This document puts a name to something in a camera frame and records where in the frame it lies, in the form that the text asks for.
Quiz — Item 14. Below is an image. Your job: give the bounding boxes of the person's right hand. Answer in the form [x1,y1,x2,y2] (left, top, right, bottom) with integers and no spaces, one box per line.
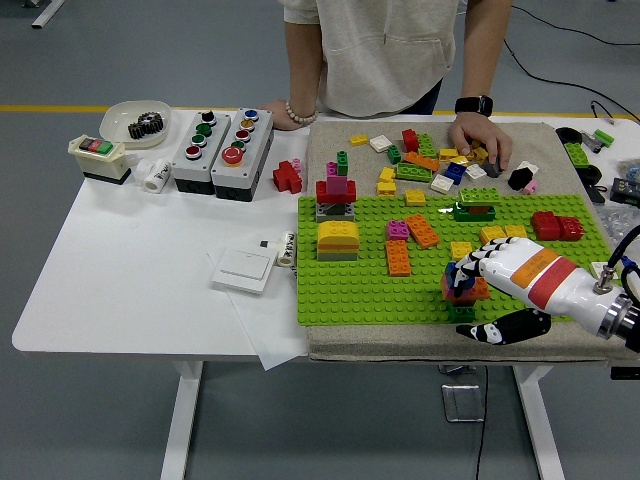
[258,97,310,132]

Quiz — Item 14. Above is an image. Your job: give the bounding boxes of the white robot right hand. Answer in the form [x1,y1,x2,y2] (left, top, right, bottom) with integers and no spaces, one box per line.
[451,237,626,347]

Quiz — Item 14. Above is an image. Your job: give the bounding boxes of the person's left hand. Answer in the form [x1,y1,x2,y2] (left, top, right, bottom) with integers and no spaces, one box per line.
[448,112,515,172]

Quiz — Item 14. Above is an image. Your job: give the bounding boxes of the light green long brick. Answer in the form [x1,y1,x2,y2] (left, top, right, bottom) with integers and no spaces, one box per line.
[417,132,440,159]
[458,187,502,206]

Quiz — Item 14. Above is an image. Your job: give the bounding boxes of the black toy piece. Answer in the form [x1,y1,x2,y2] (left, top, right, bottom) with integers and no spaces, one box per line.
[507,167,535,192]

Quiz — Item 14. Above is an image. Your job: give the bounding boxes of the orange long toy brick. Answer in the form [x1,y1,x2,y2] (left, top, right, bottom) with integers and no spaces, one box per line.
[403,149,442,173]
[403,213,441,250]
[384,238,413,277]

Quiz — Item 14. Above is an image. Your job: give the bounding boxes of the red cross-shaped brick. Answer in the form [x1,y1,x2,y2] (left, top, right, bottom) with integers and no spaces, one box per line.
[272,159,304,195]

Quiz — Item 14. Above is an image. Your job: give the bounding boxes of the green long toy brick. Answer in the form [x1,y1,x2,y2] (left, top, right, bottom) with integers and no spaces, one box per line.
[395,161,434,183]
[563,141,592,169]

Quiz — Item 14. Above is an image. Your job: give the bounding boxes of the dark green arch brick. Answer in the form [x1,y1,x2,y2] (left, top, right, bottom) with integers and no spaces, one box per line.
[451,200,498,223]

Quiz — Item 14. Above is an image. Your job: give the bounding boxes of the dark green toy brick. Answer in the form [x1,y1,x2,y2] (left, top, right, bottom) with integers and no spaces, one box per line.
[447,304,478,325]

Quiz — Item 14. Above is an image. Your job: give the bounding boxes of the magenta tall toy brick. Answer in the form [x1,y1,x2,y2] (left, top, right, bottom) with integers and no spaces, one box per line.
[325,162,350,196]

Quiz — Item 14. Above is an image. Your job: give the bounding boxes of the red wide toy brick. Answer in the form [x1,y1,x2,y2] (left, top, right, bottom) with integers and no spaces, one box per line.
[314,180,358,205]

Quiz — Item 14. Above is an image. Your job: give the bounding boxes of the yellow rounded toy brick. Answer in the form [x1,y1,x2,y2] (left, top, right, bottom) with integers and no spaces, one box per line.
[316,219,360,246]

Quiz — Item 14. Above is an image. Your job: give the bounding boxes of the green studded baseplate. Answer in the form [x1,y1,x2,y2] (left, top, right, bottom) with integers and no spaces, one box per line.
[295,192,640,327]

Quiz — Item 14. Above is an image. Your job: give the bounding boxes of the black wristwatch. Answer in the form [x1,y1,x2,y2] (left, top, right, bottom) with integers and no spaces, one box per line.
[453,94,495,118]

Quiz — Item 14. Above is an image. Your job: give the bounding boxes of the grey emergency-stop button box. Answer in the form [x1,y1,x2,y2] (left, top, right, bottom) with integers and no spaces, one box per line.
[210,107,275,203]

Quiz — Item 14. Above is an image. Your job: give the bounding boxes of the grey-brown mat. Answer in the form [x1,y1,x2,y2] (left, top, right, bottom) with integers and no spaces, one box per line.
[304,119,640,362]

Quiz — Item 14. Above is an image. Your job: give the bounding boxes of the grey push-button box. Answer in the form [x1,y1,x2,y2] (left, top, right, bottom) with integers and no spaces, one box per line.
[170,108,233,196]

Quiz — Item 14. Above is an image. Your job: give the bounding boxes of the clear plastic bag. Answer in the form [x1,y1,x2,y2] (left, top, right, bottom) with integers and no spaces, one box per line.
[597,205,640,241]

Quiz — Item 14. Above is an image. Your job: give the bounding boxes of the black box yellow marks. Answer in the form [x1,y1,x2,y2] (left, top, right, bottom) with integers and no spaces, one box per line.
[610,177,640,206]

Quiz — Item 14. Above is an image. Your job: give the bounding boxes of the person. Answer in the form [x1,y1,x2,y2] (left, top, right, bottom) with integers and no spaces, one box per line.
[257,0,516,172]

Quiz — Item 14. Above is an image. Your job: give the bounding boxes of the black gear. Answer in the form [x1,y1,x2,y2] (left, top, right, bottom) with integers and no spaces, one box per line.
[126,110,166,141]

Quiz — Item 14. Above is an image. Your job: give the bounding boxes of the white labelled tube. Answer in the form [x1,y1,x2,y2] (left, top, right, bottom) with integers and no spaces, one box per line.
[275,229,299,268]
[142,158,173,195]

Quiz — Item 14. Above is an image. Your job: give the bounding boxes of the white table leg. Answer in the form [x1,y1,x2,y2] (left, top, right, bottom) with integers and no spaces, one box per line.
[510,364,567,480]
[159,360,205,480]

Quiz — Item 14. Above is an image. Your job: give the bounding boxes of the silver floor box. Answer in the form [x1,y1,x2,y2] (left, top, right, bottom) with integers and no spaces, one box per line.
[440,382,487,424]

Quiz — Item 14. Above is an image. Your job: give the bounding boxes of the white bowl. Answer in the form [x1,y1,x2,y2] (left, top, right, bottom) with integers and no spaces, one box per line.
[97,99,173,151]

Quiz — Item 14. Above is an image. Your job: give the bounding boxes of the white paper sheet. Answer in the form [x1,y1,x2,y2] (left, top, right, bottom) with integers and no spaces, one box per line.
[206,248,312,373]

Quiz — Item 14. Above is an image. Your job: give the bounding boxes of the white foot of table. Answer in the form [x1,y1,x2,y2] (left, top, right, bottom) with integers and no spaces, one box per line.
[30,0,67,29]

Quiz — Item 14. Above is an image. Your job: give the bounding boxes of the bead bracelet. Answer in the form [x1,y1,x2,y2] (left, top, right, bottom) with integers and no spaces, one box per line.
[284,98,319,130]

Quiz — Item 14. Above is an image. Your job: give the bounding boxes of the black floor cable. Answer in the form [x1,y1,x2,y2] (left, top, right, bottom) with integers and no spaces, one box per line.
[503,9,640,125]

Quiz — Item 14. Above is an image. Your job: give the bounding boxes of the white wall switch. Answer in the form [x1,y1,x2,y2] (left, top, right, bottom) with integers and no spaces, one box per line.
[209,247,274,296]

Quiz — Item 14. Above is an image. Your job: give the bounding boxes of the beige red-green switch box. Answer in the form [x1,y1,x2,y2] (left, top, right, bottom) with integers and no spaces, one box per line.
[67,134,133,187]

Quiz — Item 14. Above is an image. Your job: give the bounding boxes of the black hanging cable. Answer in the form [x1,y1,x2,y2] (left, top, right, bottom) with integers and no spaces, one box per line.
[473,366,490,480]

